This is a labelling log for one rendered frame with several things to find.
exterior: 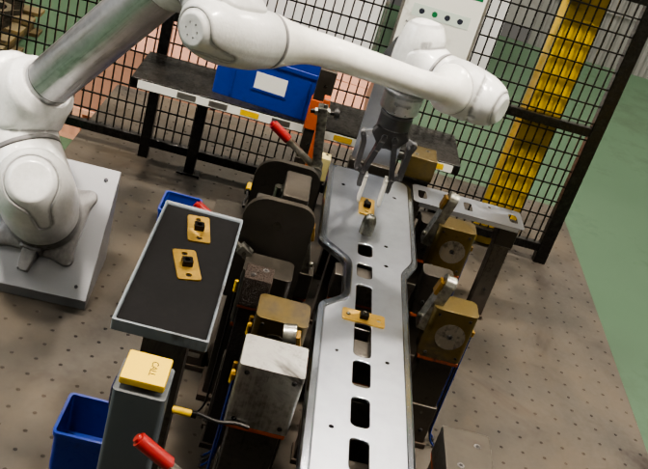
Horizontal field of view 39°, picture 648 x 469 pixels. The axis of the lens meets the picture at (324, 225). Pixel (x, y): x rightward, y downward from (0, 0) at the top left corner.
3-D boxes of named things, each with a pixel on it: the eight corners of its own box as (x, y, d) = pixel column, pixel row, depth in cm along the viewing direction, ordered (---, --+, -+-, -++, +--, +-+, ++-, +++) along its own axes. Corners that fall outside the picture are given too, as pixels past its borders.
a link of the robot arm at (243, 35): (301, 49, 155) (276, -20, 158) (226, 39, 141) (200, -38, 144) (251, 85, 163) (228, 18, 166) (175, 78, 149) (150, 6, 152)
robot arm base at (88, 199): (-17, 259, 198) (-22, 253, 193) (21, 168, 205) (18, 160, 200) (64, 285, 200) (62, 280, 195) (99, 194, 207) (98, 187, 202)
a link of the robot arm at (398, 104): (426, 100, 196) (418, 124, 199) (424, 86, 204) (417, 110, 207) (386, 89, 196) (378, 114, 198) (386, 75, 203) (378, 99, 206)
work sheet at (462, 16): (456, 95, 257) (494, -11, 242) (379, 73, 255) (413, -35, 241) (455, 93, 259) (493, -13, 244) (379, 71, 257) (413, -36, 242)
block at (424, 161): (395, 277, 250) (438, 162, 233) (367, 270, 250) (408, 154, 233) (395, 262, 257) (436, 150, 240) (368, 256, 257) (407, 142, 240)
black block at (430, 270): (424, 389, 211) (467, 286, 197) (384, 378, 210) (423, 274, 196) (423, 374, 215) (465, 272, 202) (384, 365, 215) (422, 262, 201)
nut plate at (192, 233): (210, 244, 150) (211, 238, 150) (187, 241, 150) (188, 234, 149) (208, 219, 158) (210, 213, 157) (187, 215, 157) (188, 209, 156)
